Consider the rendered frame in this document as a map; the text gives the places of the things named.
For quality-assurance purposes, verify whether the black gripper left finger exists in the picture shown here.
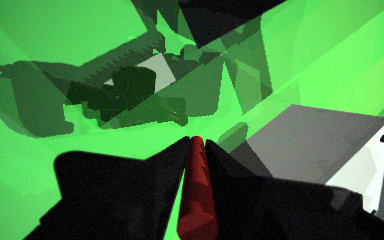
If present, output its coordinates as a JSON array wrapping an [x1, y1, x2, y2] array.
[[53, 136, 190, 240]]

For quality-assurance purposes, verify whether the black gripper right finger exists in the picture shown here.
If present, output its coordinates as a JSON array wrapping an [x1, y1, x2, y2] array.
[[205, 139, 362, 240]]

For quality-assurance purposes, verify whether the red peg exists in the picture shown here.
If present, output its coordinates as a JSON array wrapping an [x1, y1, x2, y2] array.
[[176, 136, 218, 240]]

